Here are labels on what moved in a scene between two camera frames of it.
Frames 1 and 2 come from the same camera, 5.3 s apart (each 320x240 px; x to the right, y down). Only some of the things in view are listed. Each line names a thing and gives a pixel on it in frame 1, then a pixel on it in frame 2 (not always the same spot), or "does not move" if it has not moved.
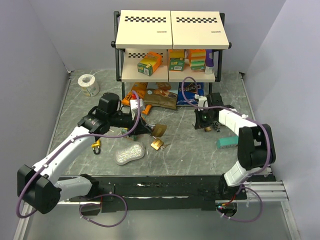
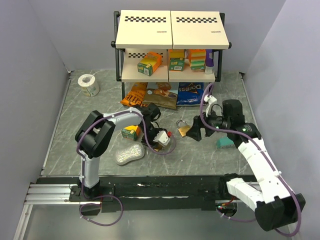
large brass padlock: (159, 130) → (183, 130)
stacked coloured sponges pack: (197, 59) does not move
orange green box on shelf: (149, 64) does not move
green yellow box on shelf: (176, 60) does not move
